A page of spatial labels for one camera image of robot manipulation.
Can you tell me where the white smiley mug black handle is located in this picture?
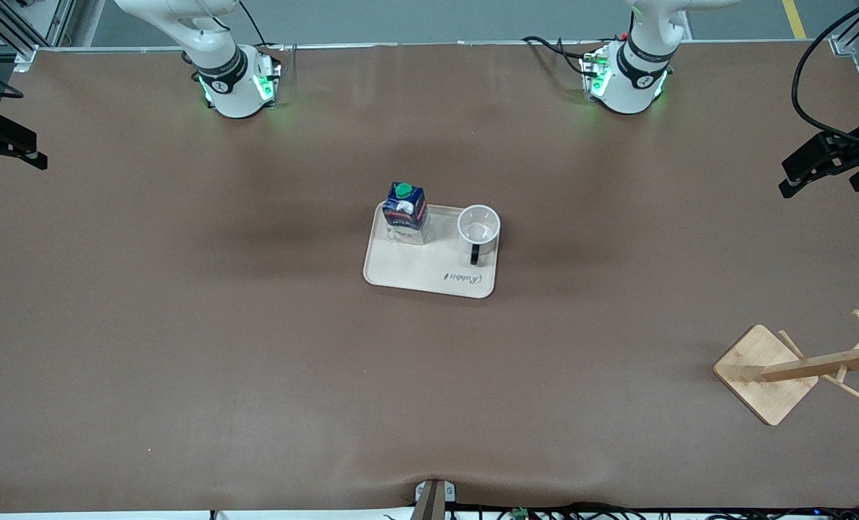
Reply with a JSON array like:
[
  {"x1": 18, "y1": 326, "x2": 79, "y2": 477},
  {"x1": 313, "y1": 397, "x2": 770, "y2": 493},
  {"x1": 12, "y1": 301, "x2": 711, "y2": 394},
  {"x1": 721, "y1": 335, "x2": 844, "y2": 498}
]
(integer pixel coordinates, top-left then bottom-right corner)
[{"x1": 457, "y1": 205, "x2": 501, "y2": 265}]

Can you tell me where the blue milk carton green cap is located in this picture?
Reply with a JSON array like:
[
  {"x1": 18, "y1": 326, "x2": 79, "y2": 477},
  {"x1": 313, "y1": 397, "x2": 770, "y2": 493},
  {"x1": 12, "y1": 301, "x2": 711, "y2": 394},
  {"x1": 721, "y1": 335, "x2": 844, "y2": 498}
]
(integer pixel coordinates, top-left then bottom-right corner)
[{"x1": 383, "y1": 182, "x2": 428, "y2": 246}]

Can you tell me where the cream rabbit print tray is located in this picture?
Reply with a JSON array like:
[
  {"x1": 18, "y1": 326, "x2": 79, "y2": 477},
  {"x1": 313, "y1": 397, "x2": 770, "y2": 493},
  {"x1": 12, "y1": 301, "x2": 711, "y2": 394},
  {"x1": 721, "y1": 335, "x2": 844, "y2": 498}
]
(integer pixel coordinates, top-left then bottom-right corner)
[{"x1": 362, "y1": 200, "x2": 502, "y2": 299}]

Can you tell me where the wooden mug rack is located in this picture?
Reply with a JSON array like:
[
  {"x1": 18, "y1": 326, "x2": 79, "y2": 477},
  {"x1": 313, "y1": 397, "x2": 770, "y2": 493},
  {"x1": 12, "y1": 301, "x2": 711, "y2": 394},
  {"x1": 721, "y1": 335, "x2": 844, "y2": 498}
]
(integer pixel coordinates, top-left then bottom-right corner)
[{"x1": 712, "y1": 309, "x2": 859, "y2": 427}]

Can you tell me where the brown table mat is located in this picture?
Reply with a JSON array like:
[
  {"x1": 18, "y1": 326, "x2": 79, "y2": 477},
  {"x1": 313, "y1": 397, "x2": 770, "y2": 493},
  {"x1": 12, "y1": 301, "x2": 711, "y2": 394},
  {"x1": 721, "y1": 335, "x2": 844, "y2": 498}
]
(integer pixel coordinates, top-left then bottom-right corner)
[{"x1": 0, "y1": 42, "x2": 859, "y2": 515}]

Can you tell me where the black base power cable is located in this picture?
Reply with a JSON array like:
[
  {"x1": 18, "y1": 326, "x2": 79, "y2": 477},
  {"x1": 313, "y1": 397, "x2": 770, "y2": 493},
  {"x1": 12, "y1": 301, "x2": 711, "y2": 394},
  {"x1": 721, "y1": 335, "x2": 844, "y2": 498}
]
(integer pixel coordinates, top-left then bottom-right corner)
[{"x1": 522, "y1": 36, "x2": 590, "y2": 77}]

